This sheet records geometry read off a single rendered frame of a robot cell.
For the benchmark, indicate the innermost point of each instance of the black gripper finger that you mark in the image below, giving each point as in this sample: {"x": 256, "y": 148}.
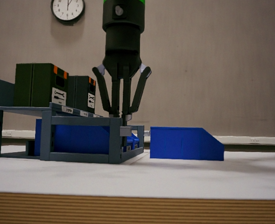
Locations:
{"x": 127, "y": 111}
{"x": 99, "y": 73}

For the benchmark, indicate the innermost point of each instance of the grey metal shelf rack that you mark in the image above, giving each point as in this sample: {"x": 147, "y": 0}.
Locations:
{"x": 57, "y": 114}

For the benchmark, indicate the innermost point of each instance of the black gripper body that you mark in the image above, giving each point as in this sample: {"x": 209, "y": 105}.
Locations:
{"x": 122, "y": 43}

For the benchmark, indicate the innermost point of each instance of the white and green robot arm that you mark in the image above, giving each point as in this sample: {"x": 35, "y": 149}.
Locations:
{"x": 124, "y": 12}

